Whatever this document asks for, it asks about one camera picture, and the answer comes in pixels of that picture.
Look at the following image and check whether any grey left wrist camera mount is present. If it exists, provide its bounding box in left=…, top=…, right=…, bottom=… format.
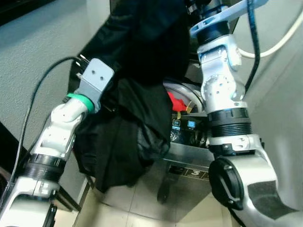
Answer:
left=76, top=58, right=116, bottom=113

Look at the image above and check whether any black garment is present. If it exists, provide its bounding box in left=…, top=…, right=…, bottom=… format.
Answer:
left=71, top=0, right=190, bottom=193

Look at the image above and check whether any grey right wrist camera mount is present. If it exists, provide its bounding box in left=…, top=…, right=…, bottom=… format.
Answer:
left=189, top=0, right=268, bottom=37

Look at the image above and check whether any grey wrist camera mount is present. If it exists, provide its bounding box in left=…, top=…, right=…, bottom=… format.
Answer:
left=76, top=58, right=116, bottom=113
left=189, top=0, right=268, bottom=37

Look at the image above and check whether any red cloth item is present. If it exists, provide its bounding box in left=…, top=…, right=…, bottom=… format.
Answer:
left=167, top=91, right=190, bottom=113

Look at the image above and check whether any white hose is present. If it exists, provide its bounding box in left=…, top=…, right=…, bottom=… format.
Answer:
left=237, top=10, right=303, bottom=59

